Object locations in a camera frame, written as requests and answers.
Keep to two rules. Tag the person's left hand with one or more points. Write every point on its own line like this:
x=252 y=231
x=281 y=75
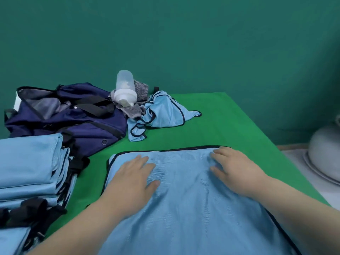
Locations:
x=127 y=188

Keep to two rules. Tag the person's right hand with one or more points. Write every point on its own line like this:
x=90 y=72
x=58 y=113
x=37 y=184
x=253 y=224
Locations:
x=239 y=172

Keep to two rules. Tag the person's left thumb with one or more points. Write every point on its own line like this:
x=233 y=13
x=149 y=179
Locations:
x=153 y=186

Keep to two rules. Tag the person's right thumb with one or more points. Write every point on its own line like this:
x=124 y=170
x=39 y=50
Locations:
x=218 y=174

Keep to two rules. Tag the light blue black-edged cloth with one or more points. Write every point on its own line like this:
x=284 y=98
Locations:
x=191 y=209

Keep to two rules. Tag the person's left forearm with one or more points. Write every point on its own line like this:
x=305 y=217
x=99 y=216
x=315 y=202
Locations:
x=79 y=228

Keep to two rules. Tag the person's right forearm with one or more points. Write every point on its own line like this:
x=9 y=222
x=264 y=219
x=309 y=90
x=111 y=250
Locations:
x=300 y=212

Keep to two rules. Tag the crumpled light blue cloth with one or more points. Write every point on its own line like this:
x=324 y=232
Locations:
x=164 y=111

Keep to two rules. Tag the white side table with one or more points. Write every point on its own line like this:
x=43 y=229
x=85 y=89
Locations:
x=308 y=177

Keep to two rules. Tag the navy blue bag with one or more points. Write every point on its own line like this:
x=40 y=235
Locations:
x=87 y=122

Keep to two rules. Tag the grey striped cloth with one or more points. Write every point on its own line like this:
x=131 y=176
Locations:
x=140 y=91

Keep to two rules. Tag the translucent white baby bottle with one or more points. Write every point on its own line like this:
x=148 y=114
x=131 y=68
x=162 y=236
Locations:
x=124 y=88

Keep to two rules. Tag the stack of folded blue cloths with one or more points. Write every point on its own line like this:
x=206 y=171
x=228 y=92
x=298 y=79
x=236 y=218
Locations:
x=29 y=167

